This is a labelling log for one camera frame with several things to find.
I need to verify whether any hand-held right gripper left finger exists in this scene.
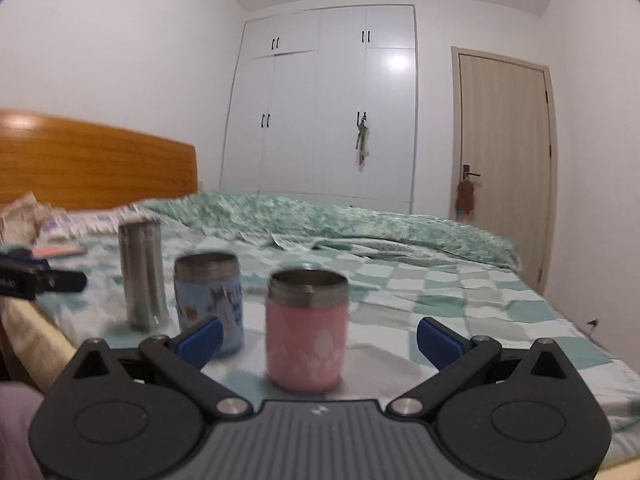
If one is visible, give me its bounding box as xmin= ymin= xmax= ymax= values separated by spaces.
xmin=74 ymin=316 xmax=254 ymax=421

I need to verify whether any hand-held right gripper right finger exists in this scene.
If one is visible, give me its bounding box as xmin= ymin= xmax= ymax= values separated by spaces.
xmin=387 ymin=317 xmax=569 ymax=419

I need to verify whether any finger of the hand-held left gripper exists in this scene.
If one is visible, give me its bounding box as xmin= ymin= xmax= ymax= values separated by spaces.
xmin=49 ymin=270 xmax=87 ymax=294

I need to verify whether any pink cup with steel rim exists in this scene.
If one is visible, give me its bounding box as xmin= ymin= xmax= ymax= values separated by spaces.
xmin=264 ymin=268 xmax=350 ymax=394

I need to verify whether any blue printed cup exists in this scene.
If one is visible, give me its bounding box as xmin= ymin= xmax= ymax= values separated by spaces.
xmin=173 ymin=252 xmax=245 ymax=357

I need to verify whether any tall stainless steel cup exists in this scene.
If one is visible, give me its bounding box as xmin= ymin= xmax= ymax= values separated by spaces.
xmin=118 ymin=219 xmax=170 ymax=332

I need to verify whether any pink flat phone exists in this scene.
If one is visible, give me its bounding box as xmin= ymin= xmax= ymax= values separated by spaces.
xmin=31 ymin=244 xmax=89 ymax=259

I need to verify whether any green checked bed sheet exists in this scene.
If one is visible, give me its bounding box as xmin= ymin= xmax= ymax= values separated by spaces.
xmin=30 ymin=217 xmax=640 ymax=473

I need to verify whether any beige patterned pillow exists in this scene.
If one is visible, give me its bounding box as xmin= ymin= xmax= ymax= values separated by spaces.
xmin=0 ymin=192 xmax=67 ymax=247

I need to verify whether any purple patterned pillow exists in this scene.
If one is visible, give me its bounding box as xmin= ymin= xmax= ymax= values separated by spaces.
xmin=39 ymin=204 xmax=151 ymax=240

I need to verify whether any wooden headboard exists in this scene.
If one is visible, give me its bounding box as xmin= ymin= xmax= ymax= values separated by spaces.
xmin=0 ymin=108 xmax=197 ymax=212

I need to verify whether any green floral duvet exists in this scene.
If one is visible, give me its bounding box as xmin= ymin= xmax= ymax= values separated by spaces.
xmin=131 ymin=190 xmax=522 ymax=273

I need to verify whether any brown hanging plush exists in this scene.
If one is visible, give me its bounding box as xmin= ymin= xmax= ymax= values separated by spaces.
xmin=455 ymin=179 xmax=476 ymax=217

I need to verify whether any person's pink trouser leg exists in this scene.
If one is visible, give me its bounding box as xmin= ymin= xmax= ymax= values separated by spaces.
xmin=0 ymin=381 xmax=49 ymax=480

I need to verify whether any light wooden door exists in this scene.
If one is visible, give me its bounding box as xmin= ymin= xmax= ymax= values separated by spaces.
xmin=451 ymin=45 xmax=559 ymax=297

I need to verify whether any white wardrobe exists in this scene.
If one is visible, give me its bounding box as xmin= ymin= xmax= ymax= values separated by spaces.
xmin=219 ymin=4 xmax=419 ymax=214

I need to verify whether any hanging keychain charm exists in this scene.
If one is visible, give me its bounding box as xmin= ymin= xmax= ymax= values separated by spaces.
xmin=355 ymin=119 xmax=372 ymax=172

